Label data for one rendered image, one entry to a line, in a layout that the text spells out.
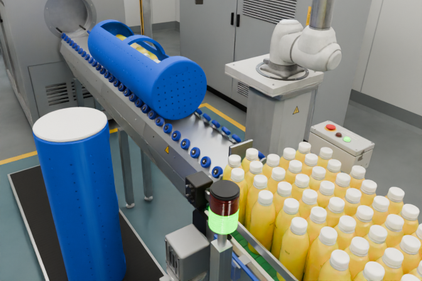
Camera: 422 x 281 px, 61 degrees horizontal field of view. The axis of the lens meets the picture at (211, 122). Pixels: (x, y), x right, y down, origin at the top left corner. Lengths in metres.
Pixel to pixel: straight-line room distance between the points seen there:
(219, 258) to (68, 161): 0.79
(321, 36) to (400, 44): 2.37
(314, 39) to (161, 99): 0.76
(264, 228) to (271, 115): 1.03
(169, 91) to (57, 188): 0.60
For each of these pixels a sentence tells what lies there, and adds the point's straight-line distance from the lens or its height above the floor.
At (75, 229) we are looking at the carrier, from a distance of 1.68.
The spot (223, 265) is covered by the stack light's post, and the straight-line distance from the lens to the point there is 0.89.
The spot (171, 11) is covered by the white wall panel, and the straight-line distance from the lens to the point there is 7.13.
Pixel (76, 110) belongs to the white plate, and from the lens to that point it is 1.63.
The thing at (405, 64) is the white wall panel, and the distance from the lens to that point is 4.09.
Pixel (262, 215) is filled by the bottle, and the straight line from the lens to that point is 1.01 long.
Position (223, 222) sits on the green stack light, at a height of 1.19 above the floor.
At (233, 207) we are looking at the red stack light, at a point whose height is 1.23.
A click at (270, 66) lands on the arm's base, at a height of 1.09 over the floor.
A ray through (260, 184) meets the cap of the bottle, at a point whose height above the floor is 1.09.
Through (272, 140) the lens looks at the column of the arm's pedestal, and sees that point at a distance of 2.03.
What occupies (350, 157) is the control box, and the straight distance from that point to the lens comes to 1.29.
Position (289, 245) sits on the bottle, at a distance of 0.96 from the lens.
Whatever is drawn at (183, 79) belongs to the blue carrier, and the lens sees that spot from 1.58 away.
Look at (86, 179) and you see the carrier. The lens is 1.51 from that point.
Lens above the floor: 1.73
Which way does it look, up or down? 28 degrees down
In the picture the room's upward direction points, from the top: 2 degrees clockwise
